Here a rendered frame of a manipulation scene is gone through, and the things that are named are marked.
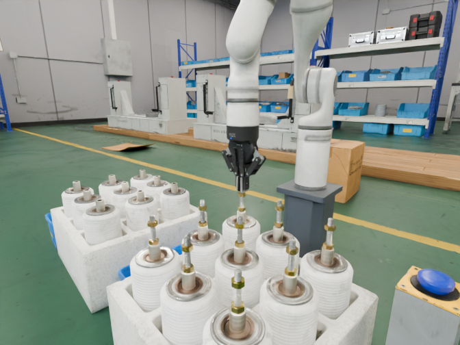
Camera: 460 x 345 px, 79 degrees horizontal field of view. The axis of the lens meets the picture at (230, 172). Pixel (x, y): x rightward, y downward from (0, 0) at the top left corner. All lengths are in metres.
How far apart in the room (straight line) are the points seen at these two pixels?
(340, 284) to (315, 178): 0.34
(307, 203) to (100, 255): 0.57
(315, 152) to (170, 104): 3.14
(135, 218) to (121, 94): 4.20
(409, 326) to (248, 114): 0.45
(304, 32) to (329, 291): 0.55
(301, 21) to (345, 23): 8.62
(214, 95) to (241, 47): 2.70
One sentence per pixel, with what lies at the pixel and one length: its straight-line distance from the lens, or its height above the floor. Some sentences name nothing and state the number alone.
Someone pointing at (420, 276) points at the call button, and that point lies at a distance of 0.46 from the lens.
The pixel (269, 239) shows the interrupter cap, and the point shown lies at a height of 0.25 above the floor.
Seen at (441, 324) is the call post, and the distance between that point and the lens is 0.46.
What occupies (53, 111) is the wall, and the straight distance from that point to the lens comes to 6.93.
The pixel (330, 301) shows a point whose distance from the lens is 0.58.
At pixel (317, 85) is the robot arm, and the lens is 0.78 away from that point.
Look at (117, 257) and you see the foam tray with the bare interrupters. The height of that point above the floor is 0.14.
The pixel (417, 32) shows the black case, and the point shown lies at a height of 1.41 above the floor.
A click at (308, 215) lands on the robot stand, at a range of 0.82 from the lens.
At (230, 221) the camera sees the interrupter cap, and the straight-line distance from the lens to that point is 0.71.
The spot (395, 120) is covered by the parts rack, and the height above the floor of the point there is 0.22.
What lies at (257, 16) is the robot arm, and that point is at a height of 0.71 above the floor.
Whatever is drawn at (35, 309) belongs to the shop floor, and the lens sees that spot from 1.00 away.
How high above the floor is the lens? 0.56
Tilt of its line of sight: 15 degrees down
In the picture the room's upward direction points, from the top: straight up
